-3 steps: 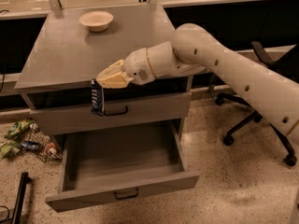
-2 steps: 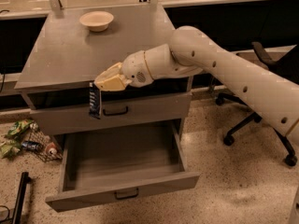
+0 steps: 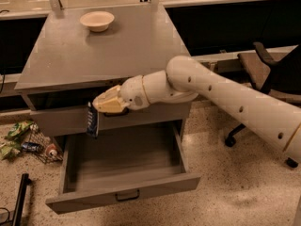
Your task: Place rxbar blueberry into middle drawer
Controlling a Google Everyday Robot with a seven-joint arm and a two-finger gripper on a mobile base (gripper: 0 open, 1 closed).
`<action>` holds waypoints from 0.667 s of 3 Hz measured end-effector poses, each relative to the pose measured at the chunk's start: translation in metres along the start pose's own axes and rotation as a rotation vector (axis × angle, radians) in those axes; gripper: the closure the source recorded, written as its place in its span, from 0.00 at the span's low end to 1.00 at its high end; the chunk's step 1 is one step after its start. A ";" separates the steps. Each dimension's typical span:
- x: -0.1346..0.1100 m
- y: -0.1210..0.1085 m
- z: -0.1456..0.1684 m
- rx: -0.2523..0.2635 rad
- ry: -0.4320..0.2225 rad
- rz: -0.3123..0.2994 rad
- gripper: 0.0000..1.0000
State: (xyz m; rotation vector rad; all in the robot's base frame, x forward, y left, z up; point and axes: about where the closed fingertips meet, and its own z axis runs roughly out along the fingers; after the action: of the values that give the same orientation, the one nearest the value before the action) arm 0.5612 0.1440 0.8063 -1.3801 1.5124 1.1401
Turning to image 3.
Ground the blue rxbar blueberry bar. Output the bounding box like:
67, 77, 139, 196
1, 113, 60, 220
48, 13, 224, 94
87, 103, 99, 138

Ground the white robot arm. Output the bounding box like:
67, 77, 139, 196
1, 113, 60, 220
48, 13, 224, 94
92, 56, 301, 161

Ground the grey drawer cabinet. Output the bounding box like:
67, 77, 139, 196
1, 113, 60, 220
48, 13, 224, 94
14, 3, 199, 143

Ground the closed grey top drawer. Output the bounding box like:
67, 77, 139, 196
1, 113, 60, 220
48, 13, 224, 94
31, 102, 191, 137

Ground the open grey middle drawer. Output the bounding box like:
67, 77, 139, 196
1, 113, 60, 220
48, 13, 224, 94
46, 121, 200, 214

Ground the red white can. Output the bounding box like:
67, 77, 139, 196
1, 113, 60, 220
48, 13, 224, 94
45, 144, 58, 157

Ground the beige paper bowl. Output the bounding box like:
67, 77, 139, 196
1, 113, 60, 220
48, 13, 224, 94
80, 11, 115, 32

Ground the blue snack packet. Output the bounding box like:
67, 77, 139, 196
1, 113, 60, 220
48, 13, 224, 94
22, 142, 42, 153

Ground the green chip bag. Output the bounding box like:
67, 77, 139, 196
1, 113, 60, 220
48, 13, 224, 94
5, 121, 33, 140

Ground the black metal stand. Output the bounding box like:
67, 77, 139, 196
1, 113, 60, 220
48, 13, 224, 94
0, 173, 31, 226

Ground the black office chair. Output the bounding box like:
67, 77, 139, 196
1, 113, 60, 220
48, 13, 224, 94
225, 42, 301, 168

